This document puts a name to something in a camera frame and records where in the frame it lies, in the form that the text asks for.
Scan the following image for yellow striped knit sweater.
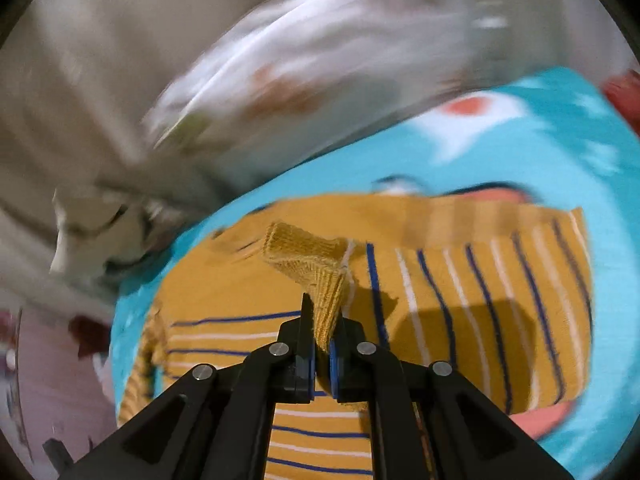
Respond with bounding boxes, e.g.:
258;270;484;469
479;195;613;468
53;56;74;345
117;192;597;480

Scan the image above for white pillow with black bird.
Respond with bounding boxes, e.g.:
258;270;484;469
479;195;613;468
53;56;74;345
50;188;201;283

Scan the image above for turquoise cartoon fleece blanket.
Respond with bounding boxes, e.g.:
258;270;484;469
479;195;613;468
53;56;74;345
111;68;639;479

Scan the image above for white leaf print pillow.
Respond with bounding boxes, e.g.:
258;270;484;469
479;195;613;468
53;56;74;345
143;0;509;185

